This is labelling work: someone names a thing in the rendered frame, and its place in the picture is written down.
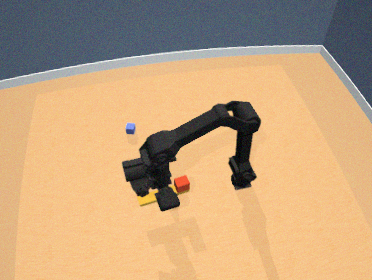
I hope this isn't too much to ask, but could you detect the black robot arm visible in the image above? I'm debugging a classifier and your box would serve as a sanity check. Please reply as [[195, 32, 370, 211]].
[[122, 101, 262, 197]]

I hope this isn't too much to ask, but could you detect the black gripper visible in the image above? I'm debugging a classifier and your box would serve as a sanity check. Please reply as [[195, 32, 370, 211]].
[[148, 170, 180, 212]]

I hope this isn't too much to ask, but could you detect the small blue block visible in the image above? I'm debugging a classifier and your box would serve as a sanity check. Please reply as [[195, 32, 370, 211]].
[[125, 122, 136, 135]]

